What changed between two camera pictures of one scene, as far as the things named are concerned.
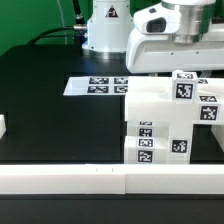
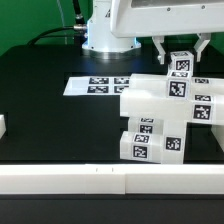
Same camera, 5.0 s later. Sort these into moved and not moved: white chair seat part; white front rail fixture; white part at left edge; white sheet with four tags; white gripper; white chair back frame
Moved: white chair seat part; white gripper
Not moved: white front rail fixture; white part at left edge; white chair back frame; white sheet with four tags
